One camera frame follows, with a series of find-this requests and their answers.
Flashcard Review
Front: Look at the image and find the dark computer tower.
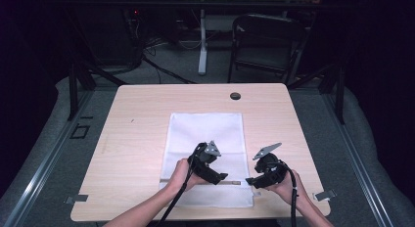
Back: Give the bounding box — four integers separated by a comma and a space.
73, 5, 143, 67

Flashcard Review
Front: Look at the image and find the white towel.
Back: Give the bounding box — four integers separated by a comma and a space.
159, 112, 255, 208

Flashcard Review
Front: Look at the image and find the person's left hand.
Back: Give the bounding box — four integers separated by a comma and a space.
165, 159, 209, 197

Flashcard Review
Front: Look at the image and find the grey tape strip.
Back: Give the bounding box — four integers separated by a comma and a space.
312, 189, 338, 203
63, 194, 89, 205

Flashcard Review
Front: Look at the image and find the white desk leg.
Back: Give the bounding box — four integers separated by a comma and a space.
197, 8, 209, 76

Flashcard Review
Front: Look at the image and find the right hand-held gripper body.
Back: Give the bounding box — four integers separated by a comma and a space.
253, 142, 288, 187

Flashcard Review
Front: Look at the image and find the person's right hand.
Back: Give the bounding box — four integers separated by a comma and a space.
265, 169, 309, 206

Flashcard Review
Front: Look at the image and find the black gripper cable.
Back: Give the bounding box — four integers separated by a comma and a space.
156, 143, 205, 227
275, 160, 300, 227

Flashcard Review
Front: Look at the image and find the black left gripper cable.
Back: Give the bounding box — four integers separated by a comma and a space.
156, 143, 205, 227

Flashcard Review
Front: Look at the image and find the aluminium floor rail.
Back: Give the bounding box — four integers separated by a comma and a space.
321, 89, 396, 227
0, 89, 96, 227

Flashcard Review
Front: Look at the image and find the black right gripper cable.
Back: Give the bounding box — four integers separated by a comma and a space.
275, 160, 300, 227

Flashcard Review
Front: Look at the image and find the black metal stand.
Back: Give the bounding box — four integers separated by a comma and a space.
67, 57, 128, 122
287, 62, 346, 125

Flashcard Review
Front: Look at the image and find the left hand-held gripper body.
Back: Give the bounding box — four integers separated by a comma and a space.
188, 140, 222, 183

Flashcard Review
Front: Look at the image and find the black floor cable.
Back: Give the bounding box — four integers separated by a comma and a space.
142, 55, 198, 85

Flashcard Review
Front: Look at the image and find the black folding chair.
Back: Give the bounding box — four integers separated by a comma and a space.
227, 13, 308, 86

